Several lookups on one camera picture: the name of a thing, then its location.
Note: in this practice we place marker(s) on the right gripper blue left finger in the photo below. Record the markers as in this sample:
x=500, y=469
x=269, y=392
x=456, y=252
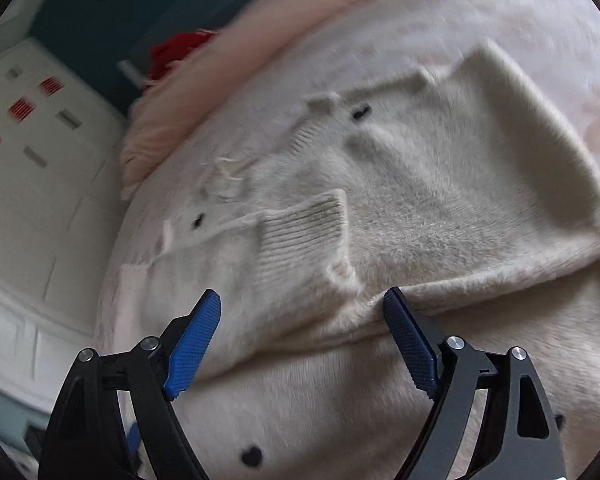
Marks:
x=85, y=438

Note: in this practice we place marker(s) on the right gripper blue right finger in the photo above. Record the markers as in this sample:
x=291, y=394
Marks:
x=518, y=436

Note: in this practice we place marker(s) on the cream fuzzy knit sweater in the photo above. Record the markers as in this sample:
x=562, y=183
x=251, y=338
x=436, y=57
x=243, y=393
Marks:
x=467, y=191

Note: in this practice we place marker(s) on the white wardrobe with red stickers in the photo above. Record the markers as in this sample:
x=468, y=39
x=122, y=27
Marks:
x=60, y=213

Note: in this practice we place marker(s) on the red pillow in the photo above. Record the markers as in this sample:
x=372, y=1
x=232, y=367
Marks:
x=163, y=57

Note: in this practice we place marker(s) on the dark teal headboard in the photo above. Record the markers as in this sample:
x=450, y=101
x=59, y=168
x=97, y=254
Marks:
x=94, y=37

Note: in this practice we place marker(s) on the pale pink embossed bedspread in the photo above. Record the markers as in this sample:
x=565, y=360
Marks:
x=556, y=43

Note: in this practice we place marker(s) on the pink fluffy blanket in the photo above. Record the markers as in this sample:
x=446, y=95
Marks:
x=172, y=107

